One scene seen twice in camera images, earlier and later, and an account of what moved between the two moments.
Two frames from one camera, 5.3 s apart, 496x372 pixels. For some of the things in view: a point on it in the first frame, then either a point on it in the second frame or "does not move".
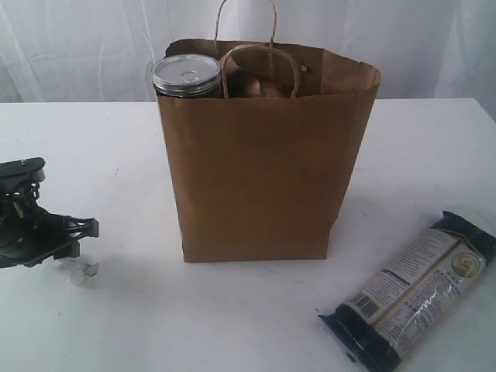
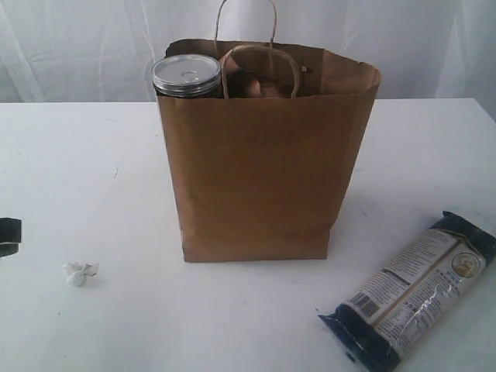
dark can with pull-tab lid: [187, 75] does not move
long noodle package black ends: [414, 293] does not move
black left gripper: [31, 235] → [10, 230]
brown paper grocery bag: [259, 173] does not move
